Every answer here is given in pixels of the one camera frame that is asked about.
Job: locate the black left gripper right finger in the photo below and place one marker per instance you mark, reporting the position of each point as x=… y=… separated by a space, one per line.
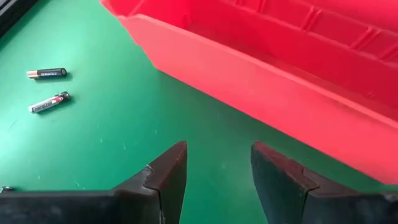
x=280 y=193

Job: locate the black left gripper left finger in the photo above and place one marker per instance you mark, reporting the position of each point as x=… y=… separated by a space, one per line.
x=161 y=193

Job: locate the black copper Duracell battery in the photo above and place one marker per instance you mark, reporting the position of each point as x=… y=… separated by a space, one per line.
x=46 y=73

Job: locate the green table mat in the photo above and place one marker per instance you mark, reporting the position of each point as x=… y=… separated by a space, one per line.
x=124 y=124

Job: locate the red plastic storage bin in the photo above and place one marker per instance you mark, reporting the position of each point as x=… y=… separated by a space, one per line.
x=280 y=93

